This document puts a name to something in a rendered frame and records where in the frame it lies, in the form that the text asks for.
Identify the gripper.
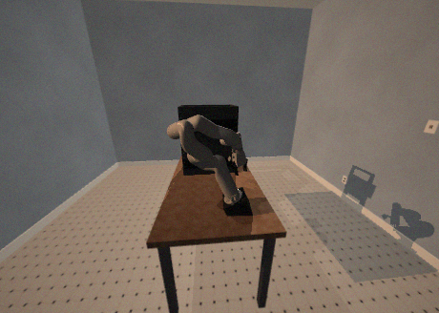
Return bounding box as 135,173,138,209
231,151,248,176

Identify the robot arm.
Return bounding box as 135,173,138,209
167,115,243,205

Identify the black open-frame rack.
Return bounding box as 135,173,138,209
178,105,239,176

